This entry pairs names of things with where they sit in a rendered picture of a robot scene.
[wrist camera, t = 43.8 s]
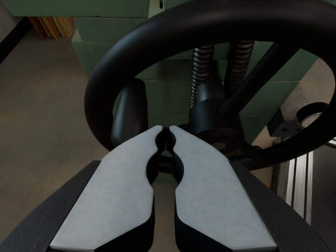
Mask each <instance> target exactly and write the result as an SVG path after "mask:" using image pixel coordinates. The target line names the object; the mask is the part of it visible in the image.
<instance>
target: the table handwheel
mask: <svg viewBox="0 0 336 252"><path fill-rule="evenodd" d="M243 41H261V42H274V43H273V44H272V45H271V47H270V48H269V49H268V50H267V52H266V53H265V54H264V56H263V57H262V58H261V59H260V61H259V62H258V63H257V65H256V66H255V67H254V68H253V70H252V71H251V72H250V74H249V75H248V76H247V77H246V79H245V80H244V81H243V82H242V83H241V85H240V86H239V87H238V88H237V89H236V90H235V92H234V93H233V94H232V95H231V96H230V97H229V98H228V99H226V98H225V93H224V88H223V83H222V78H221V73H220V68H219V62H218V60H212V65H211V67H212V68H211V73H210V78H209V79H208V80H206V81H204V82H203V83H202V84H201V85H198V87H197V88H196V102H197V104H196V105H194V106H193V107H192V108H191V109H190V111H189V113H188V123H189V124H188V123H187V124H181V125H176V126H177V127H179V128H181V129H182V130H184V131H186V132H188V133H190V134H192V135H194V136H196V137H197V138H199V139H201V140H203V141H205V142H206V143H208V144H210V145H211V146H213V147H214V148H215V149H217V150H218V151H219V152H221V153H222V154H223V155H224V154H228V153H231V152H233V151H235V150H239V151H240V152H242V153H244V154H243V155H239V156H233V157H227V158H228V159H229V160H230V161H238V162H239V163H240V164H241V165H243V166H244V167H245V168H246V169H247V170H248V171H255V170H260V169H264V168H268V167H272V166H275V165H278V164H282V163H285V162H287V161H290V160H293V159H295V158H298V157H300V156H303V155H305V154H307V153H309V152H311V151H313V150H315V149H317V148H319V147H321V146H323V145H324V144H326V143H328V142H329V141H331V140H332V139H334V138H335V137H336V6H335V5H333V4H330V3H328V2H325V1H323V0H192V1H188V2H185V3H182V4H179V5H177V6H174V7H172V8H169V9H167V10H165V11H162V12H160V13H158V14H156V15H154V16H152V17H150V18H148V19H147V20H145V21H143V22H141V23H140V24H138V25H137V26H135V27H134V28H132V29H131V30H130V31H128V32H127V33H126V34H124V35H123V36H122V37H121V38H120V39H118V40H117V41H116V42H115V43H114V44H113V45H112V46H111V47H110V48H109V49H108V50H107V51H106V53H105V54H104V55H103V56H102V57H101V59H100V60H99V61H98V63H97V64H96V66H95V67H94V69H93V71H92V73H91V75H90V77H89V80H88V82H87V86H86V89H85V94H84V112H85V117H86V121H87V124H88V126H89V128H90V130H91V132H92V133H93V135H94V136H95V138H96V139H97V140H98V142H99V143H100V144H101V145H102V146H103V147H104V148H106V149H107V150H108V151H109V152H111V151H112V150H113V149H115V146H114V144H113V143H112V141H111V133H112V125H113V119H114V118H113V107H114V104H115V101H116V98H117V96H118V95H119V93H120V92H121V90H122V89H123V88H124V86H125V82H126V81H127V80H128V79H130V78H134V77H135V76H137V75H138V74H139V73H141V72H142V71H144V70H145V69H147V68H148V67H150V66H152V65H154V64H156V63H158V62H160V61H162V60H164V59H166V58H169V57H171V56H174V55H177V54H179V53H182V52H186V51H189V50H192V49H196V48H200V47H204V46H209V45H215V44H221V43H229V42H243ZM299 49H303V50H306V51H308V52H310V53H312V54H314V55H316V56H318V57H319V58H321V59H322V60H323V61H324V62H325V63H326V64H327V65H328V66H329V67H330V69H331V70H332V72H333V75H334V79H335V89H334V93H333V96H332V99H331V101H330V103H329V104H328V106H327V107H326V109H325V110H324V111H323V112H322V113H321V115H320V116H319V117H318V118H317V119H316V120H314V121H313V122H312V123H311V124H310V125H308V126H307V127H306V128H304V129H303V130H302V131H300V132H299V133H297V134H295V135H294V136H292V137H290V138H288V139H286V140H284V141H282V142H280V143H277V144H275V145H272V146H270V147H267V148H264V149H261V150H258V149H257V148H255V147H254V146H252V145H251V144H249V143H248V142H246V141H245V136H244V131H243V127H242V123H241V118H240V114H239V113H240V111H241V110H242V109H243V108H244V107H245V106H246V105H247V104H248V102H249V101H250V100H251V99H252V98H253V97H254V96H255V95H256V93H257V92H258V91H259V90H260V89H261V88H262V87H263V86H264V85H265V84H266V83H267V82H268V81H269V80H270V79H271V78H272V77H273V76H274V75H275V74H276V73H277V72H278V71H279V70H280V69H281V68H282V67H283V66H284V65H285V64H286V63H287V62H288V61H289V60H290V59H291V58H292V57H293V56H294V55H295V54H296V52H297V51H298V50H299ZM158 172H159V173H165V174H173V157H169V156H164V155H160V156H159V158H158Z"/></svg>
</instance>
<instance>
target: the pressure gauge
mask: <svg viewBox="0 0 336 252"><path fill-rule="evenodd" d="M327 106H328V104H327V103H325V102H314V103H310V104H308V105H306V106H304V107H302V108H301V109H300V110H299V111H298V112H297V113H296V117H297V119H298V121H297V122H296V124H297V125H299V126H300V127H301V128H303V129H305V128H306V127H307V126H309V125H310V124H311V123H312V122H313V121H315V120H316V119H317V118H318V117H319V116H320V115H321V113H322V112H323V111H324V110H325V109H326V107H327Z"/></svg>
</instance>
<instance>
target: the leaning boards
mask: <svg viewBox="0 0 336 252"><path fill-rule="evenodd" d="M28 19H29V20H30V22H31V23H32V25H33V26H34V28H35V30H36V31H37V33H38V34H39V36H40V38H41V39H42V40H44V39H45V38H46V36H47V35H48V36H49V37H51V36H52V37H54V38H55V40H56V41H58V40H59V38H60V37H61V36H62V37H66V38H70V37H71V35H72V34H73V32H72V30H71V29H72V27H73V26H72V24H71V22H72V21H73V17H53V16H28Z"/></svg>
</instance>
